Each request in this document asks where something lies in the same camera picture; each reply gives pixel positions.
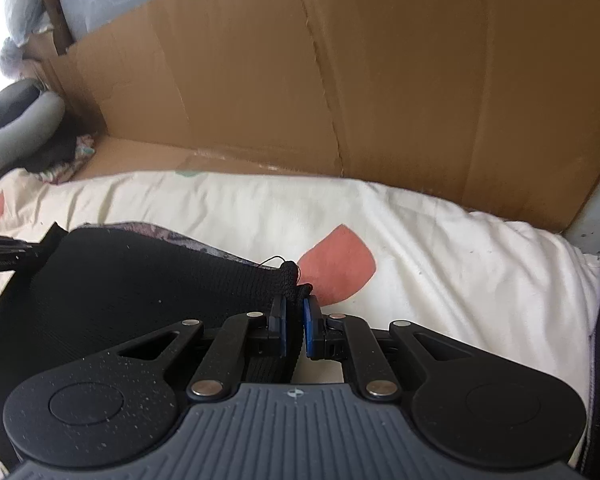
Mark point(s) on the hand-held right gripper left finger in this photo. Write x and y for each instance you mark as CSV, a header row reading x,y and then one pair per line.
x,y
281,332

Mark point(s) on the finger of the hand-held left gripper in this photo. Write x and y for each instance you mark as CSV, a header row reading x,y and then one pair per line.
x,y
5,255

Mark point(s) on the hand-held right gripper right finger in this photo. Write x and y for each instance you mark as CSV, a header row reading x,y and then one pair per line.
x,y
310,327

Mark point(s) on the black teddy bear print pants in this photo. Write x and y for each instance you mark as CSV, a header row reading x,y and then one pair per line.
x,y
130,280

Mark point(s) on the dark crumpled clothes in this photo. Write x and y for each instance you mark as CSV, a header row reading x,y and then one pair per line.
x,y
55,152

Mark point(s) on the cream bear print bed sheet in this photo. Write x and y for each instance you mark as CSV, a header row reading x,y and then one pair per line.
x,y
455,260

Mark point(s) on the grey fluffy cloth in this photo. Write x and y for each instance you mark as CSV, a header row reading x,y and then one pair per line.
x,y
25,10

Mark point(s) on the brown cardboard box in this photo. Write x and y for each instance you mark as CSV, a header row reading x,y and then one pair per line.
x,y
405,85

